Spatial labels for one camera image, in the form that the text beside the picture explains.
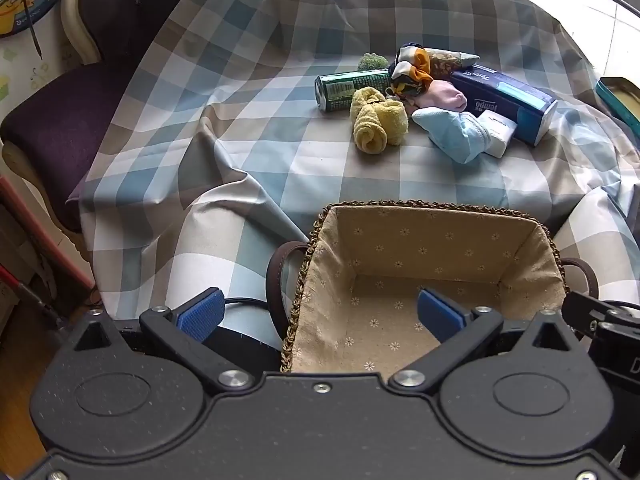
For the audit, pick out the woven basket with fabric liner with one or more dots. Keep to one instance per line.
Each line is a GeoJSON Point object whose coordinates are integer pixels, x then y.
{"type": "Point", "coordinates": [400, 255]}

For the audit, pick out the small white tissue packet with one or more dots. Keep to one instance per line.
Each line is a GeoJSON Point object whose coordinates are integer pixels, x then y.
{"type": "Point", "coordinates": [497, 132]}

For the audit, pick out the green drink can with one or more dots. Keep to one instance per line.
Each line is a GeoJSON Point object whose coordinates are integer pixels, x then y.
{"type": "Point", "coordinates": [345, 90]}

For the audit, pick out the blue tissue pack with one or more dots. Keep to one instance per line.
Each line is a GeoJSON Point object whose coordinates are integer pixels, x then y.
{"type": "Point", "coordinates": [510, 92]}

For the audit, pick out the checked tablecloth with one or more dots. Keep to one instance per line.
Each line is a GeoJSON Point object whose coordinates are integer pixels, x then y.
{"type": "Point", "coordinates": [300, 160]}

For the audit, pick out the purple upholstered chair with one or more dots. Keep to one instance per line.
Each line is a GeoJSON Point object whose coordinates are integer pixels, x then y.
{"type": "Point", "coordinates": [60, 120]}

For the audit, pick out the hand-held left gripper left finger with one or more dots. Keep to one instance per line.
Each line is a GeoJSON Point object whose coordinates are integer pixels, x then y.
{"type": "Point", "coordinates": [202, 312]}

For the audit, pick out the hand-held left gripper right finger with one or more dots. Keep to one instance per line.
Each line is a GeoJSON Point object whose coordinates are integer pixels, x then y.
{"type": "Point", "coordinates": [440, 317]}

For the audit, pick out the teal metal tin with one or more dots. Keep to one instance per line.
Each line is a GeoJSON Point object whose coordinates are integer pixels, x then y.
{"type": "Point", "coordinates": [615, 97]}

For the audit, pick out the bag of dried slices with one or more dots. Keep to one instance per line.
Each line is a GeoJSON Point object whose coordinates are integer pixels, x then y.
{"type": "Point", "coordinates": [445, 60]}

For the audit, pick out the pink fabric pouch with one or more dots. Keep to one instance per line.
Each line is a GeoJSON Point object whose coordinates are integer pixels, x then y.
{"type": "Point", "coordinates": [442, 94]}

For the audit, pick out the green knitted scrunchie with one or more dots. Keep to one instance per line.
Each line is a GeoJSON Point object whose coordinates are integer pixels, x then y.
{"type": "Point", "coordinates": [372, 61]}

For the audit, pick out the yellow towel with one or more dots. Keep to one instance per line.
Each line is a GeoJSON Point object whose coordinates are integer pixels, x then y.
{"type": "Point", "coordinates": [375, 125]}

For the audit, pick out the thin metal rod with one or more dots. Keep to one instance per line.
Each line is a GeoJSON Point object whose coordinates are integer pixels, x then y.
{"type": "Point", "coordinates": [34, 35]}

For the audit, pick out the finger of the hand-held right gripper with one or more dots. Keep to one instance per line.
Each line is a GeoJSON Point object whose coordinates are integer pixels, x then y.
{"type": "Point", "coordinates": [582, 310]}

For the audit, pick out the patterned silk scarf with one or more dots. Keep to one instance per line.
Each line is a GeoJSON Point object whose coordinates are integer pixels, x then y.
{"type": "Point", "coordinates": [407, 67]}

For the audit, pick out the red pole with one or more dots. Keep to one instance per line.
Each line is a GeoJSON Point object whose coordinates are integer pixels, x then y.
{"type": "Point", "coordinates": [30, 292]}

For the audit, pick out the light blue face mask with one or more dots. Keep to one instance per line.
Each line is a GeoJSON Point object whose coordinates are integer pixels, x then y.
{"type": "Point", "coordinates": [445, 132]}

